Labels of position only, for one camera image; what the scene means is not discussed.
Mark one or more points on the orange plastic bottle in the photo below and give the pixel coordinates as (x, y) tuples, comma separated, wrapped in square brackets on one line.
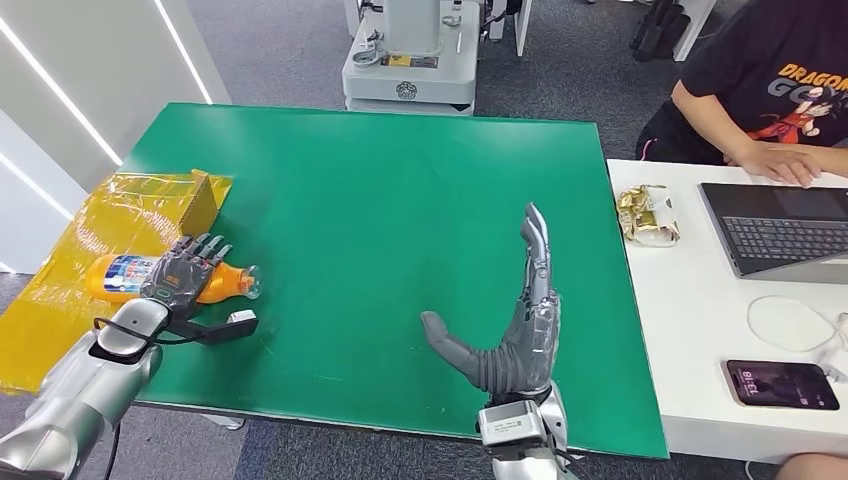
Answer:
[(112, 281)]

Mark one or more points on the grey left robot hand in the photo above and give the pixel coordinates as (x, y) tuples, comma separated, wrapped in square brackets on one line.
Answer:
[(175, 281)]

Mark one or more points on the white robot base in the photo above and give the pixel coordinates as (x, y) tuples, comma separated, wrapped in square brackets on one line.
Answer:
[(412, 76)]

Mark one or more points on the person's knee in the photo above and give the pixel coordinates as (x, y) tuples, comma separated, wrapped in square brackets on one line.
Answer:
[(815, 469)]

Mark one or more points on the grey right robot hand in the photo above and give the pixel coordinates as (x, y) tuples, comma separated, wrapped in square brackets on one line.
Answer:
[(523, 361)]

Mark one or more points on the person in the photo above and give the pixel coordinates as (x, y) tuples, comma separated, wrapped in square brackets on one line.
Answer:
[(762, 73)]

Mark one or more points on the white desk leg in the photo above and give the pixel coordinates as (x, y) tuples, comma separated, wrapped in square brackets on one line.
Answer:
[(692, 30)]

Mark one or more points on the yellow taped cardboard box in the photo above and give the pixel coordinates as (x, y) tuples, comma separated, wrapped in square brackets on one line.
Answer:
[(132, 212)]

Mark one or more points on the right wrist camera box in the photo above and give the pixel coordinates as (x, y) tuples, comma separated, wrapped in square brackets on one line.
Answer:
[(510, 424)]

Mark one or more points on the gold snack packet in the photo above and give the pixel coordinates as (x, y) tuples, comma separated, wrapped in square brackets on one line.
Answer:
[(646, 215)]

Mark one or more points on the black bag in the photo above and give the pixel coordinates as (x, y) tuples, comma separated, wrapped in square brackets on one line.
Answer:
[(659, 30)]

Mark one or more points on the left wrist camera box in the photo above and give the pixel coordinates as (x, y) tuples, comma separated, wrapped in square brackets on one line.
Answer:
[(218, 331)]

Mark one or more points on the grey laptop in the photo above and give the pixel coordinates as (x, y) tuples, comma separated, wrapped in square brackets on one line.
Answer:
[(782, 238)]

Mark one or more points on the black smartphone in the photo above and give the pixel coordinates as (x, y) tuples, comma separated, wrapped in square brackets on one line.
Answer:
[(782, 384)]

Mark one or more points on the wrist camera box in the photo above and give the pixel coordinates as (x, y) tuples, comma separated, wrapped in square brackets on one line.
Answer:
[(510, 424), (218, 331)]

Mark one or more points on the person's hand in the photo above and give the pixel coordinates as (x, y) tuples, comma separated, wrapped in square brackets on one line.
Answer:
[(775, 161)]

